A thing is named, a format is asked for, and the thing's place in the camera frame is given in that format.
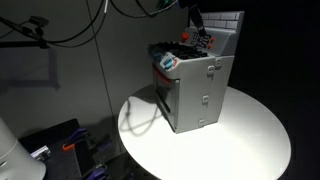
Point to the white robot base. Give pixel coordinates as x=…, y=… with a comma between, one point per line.
x=15, y=156

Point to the purple clamp with orange tip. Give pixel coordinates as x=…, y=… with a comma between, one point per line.
x=76, y=137

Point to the black camera on stand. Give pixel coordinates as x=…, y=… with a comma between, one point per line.
x=39, y=21

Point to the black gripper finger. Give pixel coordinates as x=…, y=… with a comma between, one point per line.
x=194, y=16
x=200, y=18

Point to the purple spring clamp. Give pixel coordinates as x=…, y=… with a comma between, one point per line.
x=96, y=173

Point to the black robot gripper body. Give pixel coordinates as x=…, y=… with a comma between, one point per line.
x=188, y=2

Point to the red round stove knob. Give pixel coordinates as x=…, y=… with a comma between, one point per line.
x=185, y=36

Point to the black and purple clamp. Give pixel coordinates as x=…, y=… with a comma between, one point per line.
x=101, y=141

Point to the small orange panel button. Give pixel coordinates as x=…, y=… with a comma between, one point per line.
x=209, y=46
x=212, y=40

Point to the black camera stand bar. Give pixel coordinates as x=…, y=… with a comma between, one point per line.
x=23, y=44

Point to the gray toy stove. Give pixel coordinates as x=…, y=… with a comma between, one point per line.
x=196, y=83

